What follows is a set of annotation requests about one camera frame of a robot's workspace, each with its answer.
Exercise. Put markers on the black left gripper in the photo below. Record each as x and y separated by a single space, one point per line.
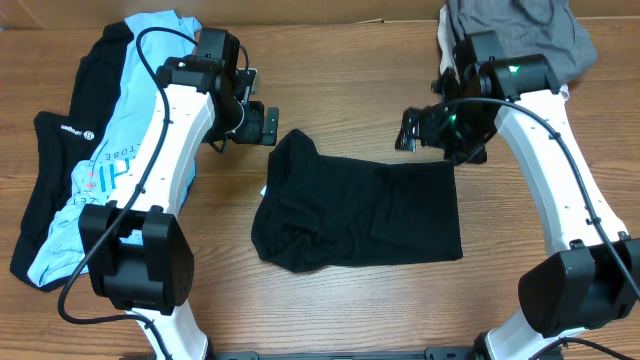
253 131

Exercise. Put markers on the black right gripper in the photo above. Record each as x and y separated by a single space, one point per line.
429 121

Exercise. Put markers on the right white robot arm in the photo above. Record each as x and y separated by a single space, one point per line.
590 276

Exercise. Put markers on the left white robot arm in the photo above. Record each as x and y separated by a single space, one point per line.
135 251

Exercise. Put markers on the beige folded garment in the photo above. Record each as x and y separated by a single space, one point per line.
513 76

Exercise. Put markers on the grey folded shorts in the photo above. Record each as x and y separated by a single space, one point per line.
527 27

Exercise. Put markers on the black logo t-shirt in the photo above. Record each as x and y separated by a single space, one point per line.
64 140

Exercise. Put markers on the light blue printed t-shirt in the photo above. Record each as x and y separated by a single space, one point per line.
157 36

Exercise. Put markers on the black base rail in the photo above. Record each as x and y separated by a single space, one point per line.
430 353

